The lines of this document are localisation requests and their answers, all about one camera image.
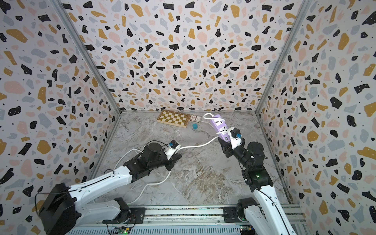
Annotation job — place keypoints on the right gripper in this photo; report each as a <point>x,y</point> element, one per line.
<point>226,148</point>

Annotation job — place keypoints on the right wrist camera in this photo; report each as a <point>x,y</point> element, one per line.
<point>235,133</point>

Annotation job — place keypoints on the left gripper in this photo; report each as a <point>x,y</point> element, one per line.
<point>173,160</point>

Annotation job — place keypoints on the wooden chessboard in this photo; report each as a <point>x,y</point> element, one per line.
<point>174,118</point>

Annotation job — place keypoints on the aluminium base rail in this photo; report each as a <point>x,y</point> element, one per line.
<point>174,220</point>

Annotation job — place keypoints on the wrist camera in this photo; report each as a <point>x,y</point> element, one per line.
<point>173,144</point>
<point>235,133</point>

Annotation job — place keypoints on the purple power strip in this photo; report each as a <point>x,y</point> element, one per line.
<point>220,126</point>

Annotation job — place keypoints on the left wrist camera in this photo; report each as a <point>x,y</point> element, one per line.
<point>173,144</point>

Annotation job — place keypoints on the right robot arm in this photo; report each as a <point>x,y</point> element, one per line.
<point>263,211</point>

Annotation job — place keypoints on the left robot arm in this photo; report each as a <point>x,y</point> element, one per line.
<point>68,206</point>

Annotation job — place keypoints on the playing card box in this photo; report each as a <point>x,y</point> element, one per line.
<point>195,118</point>

